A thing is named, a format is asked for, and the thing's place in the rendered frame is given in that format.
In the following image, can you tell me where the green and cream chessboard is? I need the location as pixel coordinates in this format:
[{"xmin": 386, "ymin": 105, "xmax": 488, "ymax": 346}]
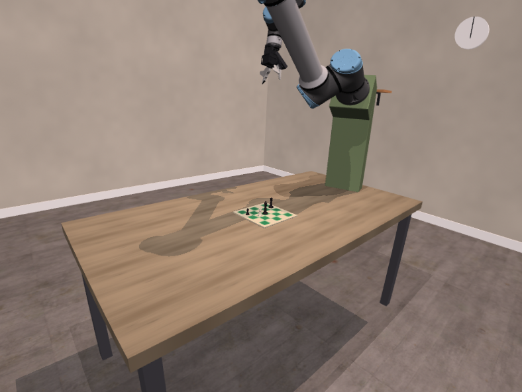
[{"xmin": 233, "ymin": 203, "xmax": 297, "ymax": 228}]

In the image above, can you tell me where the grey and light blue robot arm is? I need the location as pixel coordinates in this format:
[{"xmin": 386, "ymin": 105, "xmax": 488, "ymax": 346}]
[{"xmin": 258, "ymin": 0, "xmax": 370, "ymax": 109}]

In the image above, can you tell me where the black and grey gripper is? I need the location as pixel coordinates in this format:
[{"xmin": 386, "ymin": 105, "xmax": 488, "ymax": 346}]
[{"xmin": 260, "ymin": 44, "xmax": 282, "ymax": 84}]

